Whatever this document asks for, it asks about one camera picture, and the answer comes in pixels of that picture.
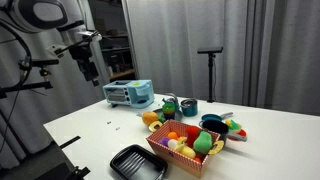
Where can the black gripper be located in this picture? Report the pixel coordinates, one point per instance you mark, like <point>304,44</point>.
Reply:
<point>80,52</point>

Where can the red plush fruit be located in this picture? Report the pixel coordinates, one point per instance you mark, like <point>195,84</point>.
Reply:
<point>192,134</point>

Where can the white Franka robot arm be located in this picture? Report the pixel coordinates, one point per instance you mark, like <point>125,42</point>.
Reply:
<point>40,13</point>

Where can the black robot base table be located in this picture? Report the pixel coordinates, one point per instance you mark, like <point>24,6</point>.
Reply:
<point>33,166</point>

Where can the teal toy pot with lid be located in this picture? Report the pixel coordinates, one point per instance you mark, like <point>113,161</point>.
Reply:
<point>189,107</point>

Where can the brown checkered box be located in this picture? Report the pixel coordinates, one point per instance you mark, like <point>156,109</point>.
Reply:
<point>176,157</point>

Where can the black toy pot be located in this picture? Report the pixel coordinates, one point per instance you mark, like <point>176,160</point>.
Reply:
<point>216,128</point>

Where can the white curtain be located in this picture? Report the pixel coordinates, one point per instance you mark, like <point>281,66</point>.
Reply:
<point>66,100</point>

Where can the dark background shelf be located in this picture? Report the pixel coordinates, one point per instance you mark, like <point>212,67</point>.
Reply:
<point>116,50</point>

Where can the light blue toy toaster oven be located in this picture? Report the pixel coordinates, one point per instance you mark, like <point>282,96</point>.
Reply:
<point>128,94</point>

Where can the small grey metal bit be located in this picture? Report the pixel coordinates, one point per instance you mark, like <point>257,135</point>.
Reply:
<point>109,122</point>
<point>117,128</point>

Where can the black tape strip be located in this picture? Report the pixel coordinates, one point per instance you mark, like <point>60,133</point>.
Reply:
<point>70,142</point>

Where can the plush pineapple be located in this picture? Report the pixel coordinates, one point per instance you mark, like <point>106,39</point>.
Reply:
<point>150,118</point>

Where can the stacked colourful toy cups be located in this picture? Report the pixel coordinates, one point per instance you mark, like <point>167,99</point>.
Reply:
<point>168,111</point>

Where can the grey toy plate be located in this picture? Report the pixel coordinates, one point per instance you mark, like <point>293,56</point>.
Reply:
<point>178,116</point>

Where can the purple plush fruit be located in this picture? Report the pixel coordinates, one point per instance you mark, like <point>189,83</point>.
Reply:
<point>164,141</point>

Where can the black grill tray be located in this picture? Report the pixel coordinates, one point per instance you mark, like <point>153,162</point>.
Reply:
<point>138,164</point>

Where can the large orange plush ball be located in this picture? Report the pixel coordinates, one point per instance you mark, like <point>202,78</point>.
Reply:
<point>172,135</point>

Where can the yellow white plush banana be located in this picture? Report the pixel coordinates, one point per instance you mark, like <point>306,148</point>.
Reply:
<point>187,152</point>

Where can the small teal bowl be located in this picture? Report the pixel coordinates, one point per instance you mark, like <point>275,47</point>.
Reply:
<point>210,117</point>

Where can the green plush pear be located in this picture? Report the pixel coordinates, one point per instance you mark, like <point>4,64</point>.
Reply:
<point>202,143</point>

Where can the red orange plush vegetable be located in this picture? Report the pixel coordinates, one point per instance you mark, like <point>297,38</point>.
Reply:
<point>198,159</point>

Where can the toy food on red plate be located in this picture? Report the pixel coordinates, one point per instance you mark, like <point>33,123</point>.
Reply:
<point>234,126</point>

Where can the grey curtain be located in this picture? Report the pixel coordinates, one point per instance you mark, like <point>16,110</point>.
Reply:
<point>266,50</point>

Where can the black camera stand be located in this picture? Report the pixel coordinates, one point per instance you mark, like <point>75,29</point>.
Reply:
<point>210,50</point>

